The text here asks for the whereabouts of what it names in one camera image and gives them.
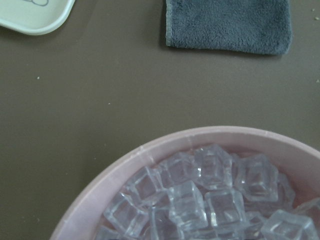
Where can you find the cream rabbit tray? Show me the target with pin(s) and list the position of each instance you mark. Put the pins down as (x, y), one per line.
(34, 17)

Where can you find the grey folded cloth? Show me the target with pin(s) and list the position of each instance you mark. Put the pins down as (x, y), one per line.
(251, 26)

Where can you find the pink bowl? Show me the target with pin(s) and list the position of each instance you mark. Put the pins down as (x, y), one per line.
(299, 161)

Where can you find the clear ice cubes pile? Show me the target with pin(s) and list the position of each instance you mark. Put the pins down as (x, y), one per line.
(209, 194)

